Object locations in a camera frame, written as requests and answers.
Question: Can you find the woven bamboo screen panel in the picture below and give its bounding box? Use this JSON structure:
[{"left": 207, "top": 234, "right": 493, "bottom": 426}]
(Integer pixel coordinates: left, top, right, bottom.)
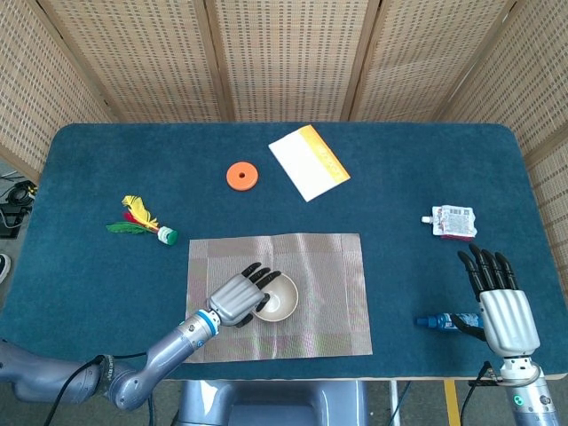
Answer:
[
  {"left": 203, "top": 0, "right": 383, "bottom": 123},
  {"left": 37, "top": 0, "right": 234, "bottom": 124},
  {"left": 341, "top": 0, "right": 518, "bottom": 123},
  {"left": 437, "top": 0, "right": 568, "bottom": 289},
  {"left": 0, "top": 0, "right": 114, "bottom": 178}
]

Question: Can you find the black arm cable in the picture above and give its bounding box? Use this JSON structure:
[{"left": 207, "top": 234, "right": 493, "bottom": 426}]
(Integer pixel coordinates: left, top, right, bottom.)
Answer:
[
  {"left": 43, "top": 352, "right": 150, "bottom": 426},
  {"left": 461, "top": 361, "right": 505, "bottom": 426}
]

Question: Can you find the feather shuttlecock with green base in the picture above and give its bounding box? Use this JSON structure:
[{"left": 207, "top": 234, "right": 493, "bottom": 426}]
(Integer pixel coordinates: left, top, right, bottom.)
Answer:
[{"left": 105, "top": 194, "right": 179, "bottom": 247}]

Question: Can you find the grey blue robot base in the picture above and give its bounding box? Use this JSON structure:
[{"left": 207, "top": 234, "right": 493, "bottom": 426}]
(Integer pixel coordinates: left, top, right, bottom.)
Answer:
[{"left": 175, "top": 379, "right": 370, "bottom": 426}]

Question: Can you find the blue felt table cover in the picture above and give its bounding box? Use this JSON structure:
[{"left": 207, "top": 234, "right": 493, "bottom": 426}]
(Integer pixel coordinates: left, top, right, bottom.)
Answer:
[{"left": 0, "top": 122, "right": 568, "bottom": 382}]

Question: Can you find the metal table leg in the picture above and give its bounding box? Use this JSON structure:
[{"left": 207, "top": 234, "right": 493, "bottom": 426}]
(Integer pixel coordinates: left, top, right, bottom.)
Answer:
[{"left": 387, "top": 380, "right": 401, "bottom": 426}]

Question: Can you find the orange disc with hole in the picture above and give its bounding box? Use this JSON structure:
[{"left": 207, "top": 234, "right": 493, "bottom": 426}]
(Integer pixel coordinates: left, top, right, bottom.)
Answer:
[{"left": 225, "top": 161, "right": 260, "bottom": 193}]

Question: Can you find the white snack pouch with spout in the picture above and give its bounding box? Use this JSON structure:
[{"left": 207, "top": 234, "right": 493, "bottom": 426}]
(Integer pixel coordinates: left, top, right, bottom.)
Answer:
[{"left": 421, "top": 204, "right": 478, "bottom": 241}]

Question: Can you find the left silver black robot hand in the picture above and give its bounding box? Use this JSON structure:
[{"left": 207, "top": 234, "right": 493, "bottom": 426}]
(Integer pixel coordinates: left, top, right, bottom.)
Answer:
[{"left": 207, "top": 261, "right": 285, "bottom": 328}]

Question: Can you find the white bowl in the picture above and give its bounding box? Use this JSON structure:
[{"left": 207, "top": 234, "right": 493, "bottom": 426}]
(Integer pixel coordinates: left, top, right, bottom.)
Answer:
[{"left": 251, "top": 271, "right": 300, "bottom": 323}]

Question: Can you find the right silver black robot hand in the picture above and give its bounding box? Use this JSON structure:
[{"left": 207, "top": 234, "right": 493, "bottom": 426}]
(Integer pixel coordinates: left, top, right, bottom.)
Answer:
[{"left": 450, "top": 242, "right": 542, "bottom": 359}]

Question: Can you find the white notebook with yellow spine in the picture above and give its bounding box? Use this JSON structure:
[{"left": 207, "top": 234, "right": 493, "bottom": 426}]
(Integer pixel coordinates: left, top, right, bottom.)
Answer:
[{"left": 267, "top": 124, "right": 352, "bottom": 203}]

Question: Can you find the black coiled cable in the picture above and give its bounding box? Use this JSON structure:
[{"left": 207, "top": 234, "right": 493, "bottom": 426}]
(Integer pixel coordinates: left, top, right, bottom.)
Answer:
[{"left": 7, "top": 179, "right": 37, "bottom": 208}]

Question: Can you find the brown woven placemat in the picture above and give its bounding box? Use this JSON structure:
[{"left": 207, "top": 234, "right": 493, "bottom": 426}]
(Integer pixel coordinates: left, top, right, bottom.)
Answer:
[{"left": 182, "top": 233, "right": 374, "bottom": 364}]

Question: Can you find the blue spray bottle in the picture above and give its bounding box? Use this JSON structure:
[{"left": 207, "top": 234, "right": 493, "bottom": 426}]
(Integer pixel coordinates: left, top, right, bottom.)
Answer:
[{"left": 414, "top": 312, "right": 483, "bottom": 333}]

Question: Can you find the black power adapter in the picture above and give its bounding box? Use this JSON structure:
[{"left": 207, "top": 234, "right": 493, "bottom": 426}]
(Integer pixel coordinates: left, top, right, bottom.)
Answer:
[{"left": 0, "top": 204, "right": 26, "bottom": 240}]

